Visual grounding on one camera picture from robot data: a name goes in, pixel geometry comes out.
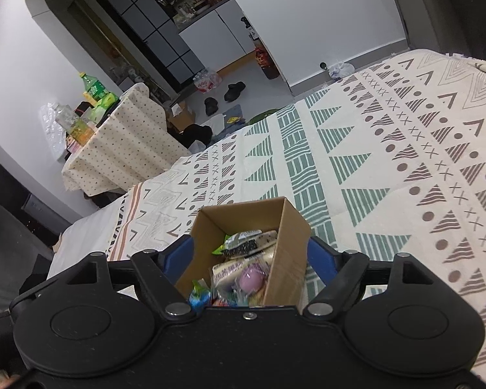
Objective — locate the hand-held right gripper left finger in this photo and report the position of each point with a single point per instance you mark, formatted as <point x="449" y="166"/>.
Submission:
<point x="182" y="256"/>

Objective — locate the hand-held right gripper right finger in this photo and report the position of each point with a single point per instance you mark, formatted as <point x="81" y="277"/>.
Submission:
<point x="322" y="260"/>

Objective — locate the brown cardboard box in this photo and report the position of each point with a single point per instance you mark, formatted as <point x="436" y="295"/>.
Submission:
<point x="291" y="247"/>

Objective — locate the light green snack packet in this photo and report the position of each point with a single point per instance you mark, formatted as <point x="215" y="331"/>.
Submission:
<point x="220" y="247"/>

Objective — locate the blue snack packet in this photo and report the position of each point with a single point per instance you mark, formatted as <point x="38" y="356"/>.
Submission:
<point x="198" y="298"/>

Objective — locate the cream cake packet purple-blue label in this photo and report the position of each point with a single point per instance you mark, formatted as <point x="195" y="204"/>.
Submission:
<point x="224" y="272"/>

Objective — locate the black and white snack packet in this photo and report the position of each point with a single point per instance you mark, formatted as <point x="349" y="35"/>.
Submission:
<point x="247" y="243"/>

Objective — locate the clear pink snack packet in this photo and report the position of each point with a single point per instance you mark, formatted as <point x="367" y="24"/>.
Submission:
<point x="251" y="279"/>

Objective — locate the round table with dotted tablecloth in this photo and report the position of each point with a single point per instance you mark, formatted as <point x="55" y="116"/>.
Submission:
<point x="125" y="150"/>

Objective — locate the black bag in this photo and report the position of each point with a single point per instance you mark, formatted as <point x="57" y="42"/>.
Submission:
<point x="197" y="135"/>

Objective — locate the printed blanket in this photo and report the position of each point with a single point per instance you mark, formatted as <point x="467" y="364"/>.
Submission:
<point x="388" y="150"/>

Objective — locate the open cardboard floor box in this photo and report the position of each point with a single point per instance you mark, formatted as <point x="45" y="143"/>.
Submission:
<point x="180" y="118"/>

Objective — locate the grey floor mat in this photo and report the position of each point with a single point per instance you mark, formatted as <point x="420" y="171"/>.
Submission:
<point x="233" y="117"/>

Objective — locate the black slipper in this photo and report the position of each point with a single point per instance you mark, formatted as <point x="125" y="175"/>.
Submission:
<point x="212" y="106"/>
<point x="235" y="91"/>

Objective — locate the clear bottle with yellow liquid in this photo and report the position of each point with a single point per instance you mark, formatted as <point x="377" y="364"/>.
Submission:
<point x="75" y="125"/>

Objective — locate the light green plastic pack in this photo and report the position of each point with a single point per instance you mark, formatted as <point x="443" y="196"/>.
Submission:
<point x="105" y="100"/>

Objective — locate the pack of water bottles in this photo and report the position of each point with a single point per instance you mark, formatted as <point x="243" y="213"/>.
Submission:
<point x="207" y="81"/>

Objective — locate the white plastic bag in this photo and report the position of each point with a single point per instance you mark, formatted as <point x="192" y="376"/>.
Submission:
<point x="341" y="71"/>

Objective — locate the green soda bottle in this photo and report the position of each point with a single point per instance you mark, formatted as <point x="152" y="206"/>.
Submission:
<point x="93" y="87"/>

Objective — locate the dark bottle with red label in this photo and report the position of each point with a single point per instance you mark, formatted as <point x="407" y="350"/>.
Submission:
<point x="267" y="63"/>

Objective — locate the white cabinet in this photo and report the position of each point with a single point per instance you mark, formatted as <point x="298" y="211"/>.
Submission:
<point x="214" y="34"/>

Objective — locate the black gridded door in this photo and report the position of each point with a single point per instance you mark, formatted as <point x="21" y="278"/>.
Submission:
<point x="154" y="28"/>

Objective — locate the black spray bottle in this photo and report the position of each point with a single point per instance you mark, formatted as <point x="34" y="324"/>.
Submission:
<point x="250" y="28"/>

